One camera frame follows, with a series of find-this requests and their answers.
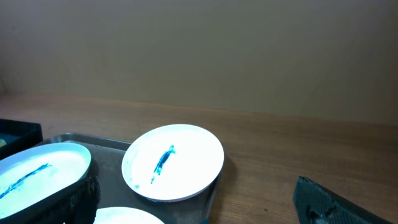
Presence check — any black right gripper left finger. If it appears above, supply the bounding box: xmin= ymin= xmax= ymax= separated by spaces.
xmin=1 ymin=176 xmax=101 ymax=224

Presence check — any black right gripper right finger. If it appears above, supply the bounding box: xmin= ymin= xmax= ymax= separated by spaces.
xmin=293 ymin=176 xmax=392 ymax=224

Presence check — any white plate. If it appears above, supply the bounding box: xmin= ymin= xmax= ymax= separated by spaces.
xmin=121 ymin=124 xmax=224 ymax=202
xmin=1 ymin=142 xmax=91 ymax=218
xmin=94 ymin=207 xmax=164 ymax=224

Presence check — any black serving tray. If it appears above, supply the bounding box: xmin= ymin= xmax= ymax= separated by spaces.
xmin=39 ymin=133 xmax=219 ymax=224

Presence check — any black water basin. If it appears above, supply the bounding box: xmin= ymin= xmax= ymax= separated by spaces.
xmin=1 ymin=119 xmax=43 ymax=159

